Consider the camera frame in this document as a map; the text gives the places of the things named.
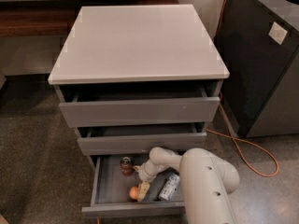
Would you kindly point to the clear plastic water bottle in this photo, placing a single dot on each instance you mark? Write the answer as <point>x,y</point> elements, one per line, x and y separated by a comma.
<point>169,187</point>

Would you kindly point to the black trash bin cabinet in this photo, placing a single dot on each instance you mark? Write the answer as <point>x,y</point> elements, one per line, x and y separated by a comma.
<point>261,95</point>

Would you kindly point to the dark wooden bench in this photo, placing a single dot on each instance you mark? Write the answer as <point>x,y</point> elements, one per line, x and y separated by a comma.
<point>53,17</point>

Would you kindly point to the red soda can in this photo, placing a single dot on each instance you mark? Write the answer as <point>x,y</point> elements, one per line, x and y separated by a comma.
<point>126,165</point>

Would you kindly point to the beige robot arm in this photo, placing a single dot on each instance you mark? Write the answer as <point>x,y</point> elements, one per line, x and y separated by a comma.
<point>205,182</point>

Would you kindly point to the white label sticker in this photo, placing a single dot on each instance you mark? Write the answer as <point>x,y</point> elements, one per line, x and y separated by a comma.
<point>278,33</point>

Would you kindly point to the grey drawer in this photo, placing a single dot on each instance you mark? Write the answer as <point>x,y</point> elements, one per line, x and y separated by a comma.
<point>111,198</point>
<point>139,138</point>
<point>140,112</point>

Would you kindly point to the orange fruit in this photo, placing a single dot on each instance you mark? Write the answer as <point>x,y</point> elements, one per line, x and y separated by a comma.
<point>133,193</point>

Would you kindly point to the grey drawer cabinet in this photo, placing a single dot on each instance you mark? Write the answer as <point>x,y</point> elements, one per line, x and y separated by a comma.
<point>137,52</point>

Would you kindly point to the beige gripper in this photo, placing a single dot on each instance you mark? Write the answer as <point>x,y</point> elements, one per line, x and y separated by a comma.
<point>146,173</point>

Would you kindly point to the grey top drawer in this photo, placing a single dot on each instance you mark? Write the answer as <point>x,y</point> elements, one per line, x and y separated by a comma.
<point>140,112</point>

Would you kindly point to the grey middle drawer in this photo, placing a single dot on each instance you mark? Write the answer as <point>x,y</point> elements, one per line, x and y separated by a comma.
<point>139,138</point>

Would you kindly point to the grey bottom drawer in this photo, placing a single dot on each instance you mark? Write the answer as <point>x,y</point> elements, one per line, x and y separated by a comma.
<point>111,198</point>

